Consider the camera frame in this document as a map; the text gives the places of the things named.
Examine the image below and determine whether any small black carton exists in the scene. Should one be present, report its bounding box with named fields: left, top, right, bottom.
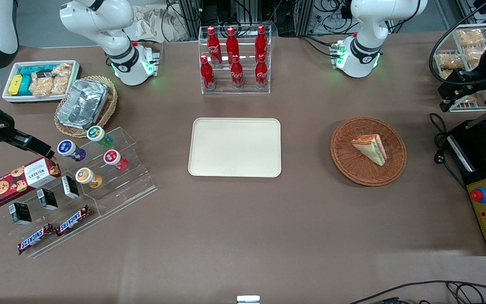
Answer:
left=8, top=203, right=33, bottom=225
left=61, top=175, right=80, bottom=200
left=37, top=188, right=59, bottom=211

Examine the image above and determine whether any black floor cable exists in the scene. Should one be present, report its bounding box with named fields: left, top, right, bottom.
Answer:
left=348, top=280, right=486, bottom=304

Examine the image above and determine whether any oval tan wicker basket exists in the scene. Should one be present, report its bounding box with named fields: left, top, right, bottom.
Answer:
left=54, top=76, right=119, bottom=139

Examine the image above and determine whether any red lid cup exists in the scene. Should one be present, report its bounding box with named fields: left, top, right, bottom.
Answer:
left=103, top=149, right=129, bottom=171

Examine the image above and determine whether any white rectangular snack bin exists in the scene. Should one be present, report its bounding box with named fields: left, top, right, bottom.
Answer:
left=2, top=60, right=81, bottom=104

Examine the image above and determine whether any aluminium frame rack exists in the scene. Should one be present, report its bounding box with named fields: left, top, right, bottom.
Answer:
left=179, top=0, right=313, bottom=39

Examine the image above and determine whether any aluminium foil container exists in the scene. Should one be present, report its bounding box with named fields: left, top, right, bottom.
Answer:
left=57, top=79, right=110, bottom=130

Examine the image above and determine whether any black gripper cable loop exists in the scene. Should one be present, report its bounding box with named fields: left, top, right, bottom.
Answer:
left=429, top=0, right=486, bottom=86

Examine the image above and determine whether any cream plastic tray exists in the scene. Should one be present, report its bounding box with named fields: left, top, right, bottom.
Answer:
left=188, top=117, right=282, bottom=178

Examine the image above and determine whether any clear acrylic bottle rack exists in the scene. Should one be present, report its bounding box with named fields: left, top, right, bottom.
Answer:
left=198, top=25, right=272, bottom=95

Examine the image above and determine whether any red cookie box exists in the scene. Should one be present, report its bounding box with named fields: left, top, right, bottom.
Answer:
left=0, top=157, right=62, bottom=209

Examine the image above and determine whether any clear acrylic stepped display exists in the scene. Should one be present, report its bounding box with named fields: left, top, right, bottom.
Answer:
left=3, top=126, right=158, bottom=258

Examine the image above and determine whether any green lid cup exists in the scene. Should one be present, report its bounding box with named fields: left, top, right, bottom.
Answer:
left=86, top=126, right=114, bottom=149

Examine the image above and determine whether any red cola bottle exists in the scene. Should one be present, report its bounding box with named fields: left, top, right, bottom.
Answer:
left=230, top=55, right=245, bottom=90
left=254, top=53, right=269, bottom=89
left=207, top=26, right=223, bottom=65
left=254, top=24, right=269, bottom=60
left=200, top=55, right=217, bottom=90
left=226, top=27, right=240, bottom=65

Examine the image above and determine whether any long teal box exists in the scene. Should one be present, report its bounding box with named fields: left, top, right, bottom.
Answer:
left=19, top=65, right=57, bottom=77

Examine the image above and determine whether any yellow small box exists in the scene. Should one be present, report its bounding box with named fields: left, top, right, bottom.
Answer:
left=8, top=75, right=24, bottom=96

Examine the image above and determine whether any orange lid cup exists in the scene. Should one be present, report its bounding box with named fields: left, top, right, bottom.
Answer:
left=76, top=167, right=104, bottom=189

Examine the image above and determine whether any round brown wicker basket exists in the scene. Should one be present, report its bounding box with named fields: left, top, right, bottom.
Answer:
left=330, top=117, right=408, bottom=187

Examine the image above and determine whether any purple lid cup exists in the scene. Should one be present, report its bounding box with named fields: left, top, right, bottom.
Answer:
left=57, top=140, right=87, bottom=163

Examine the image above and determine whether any clear bag of crackers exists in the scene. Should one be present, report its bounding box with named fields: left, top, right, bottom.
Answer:
left=29, top=72, right=54, bottom=97
left=51, top=63, right=73, bottom=96

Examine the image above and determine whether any black power cable with plug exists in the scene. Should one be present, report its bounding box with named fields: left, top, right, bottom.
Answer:
left=429, top=113, right=472, bottom=187

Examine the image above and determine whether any cream crumpled cloth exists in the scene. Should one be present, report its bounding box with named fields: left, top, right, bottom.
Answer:
left=132, top=5, right=189, bottom=43

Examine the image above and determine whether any short teal box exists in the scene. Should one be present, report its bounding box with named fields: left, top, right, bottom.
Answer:
left=18, top=76, right=33, bottom=96

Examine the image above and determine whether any triangular sandwich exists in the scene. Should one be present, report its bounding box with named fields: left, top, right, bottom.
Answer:
left=350, top=134, right=388, bottom=167

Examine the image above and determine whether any snickers chocolate bar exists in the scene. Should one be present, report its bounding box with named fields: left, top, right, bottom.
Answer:
left=17, top=223, right=56, bottom=255
left=55, top=205, right=92, bottom=237

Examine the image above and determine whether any black machine with yellow panel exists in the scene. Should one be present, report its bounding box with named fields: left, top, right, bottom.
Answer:
left=445, top=119, right=486, bottom=257

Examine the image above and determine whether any clear acrylic snack shelf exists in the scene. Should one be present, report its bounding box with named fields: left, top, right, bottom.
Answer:
left=433, top=22, right=486, bottom=113

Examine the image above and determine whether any clear bag of pastries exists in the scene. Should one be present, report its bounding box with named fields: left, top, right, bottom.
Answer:
left=456, top=28, right=486, bottom=47
left=437, top=53, right=465, bottom=71
left=464, top=46, right=486, bottom=65

